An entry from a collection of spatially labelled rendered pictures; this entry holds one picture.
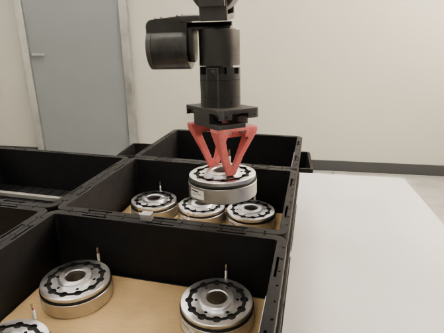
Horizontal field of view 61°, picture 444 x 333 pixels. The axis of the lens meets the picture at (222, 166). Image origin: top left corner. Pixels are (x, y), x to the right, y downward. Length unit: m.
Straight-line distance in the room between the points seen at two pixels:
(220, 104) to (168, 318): 0.31
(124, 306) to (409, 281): 0.62
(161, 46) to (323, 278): 0.61
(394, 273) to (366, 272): 0.06
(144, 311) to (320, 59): 3.09
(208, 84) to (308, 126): 3.07
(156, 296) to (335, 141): 3.14
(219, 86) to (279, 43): 2.96
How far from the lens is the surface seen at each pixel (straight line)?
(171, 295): 0.62
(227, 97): 0.52
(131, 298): 0.62
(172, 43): 0.53
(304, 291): 0.85
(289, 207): 0.66
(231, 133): 0.52
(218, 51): 0.52
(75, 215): 0.67
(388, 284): 0.93
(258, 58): 3.48
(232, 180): 0.54
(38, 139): 4.32
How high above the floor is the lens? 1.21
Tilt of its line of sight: 19 degrees down
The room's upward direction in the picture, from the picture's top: straight up
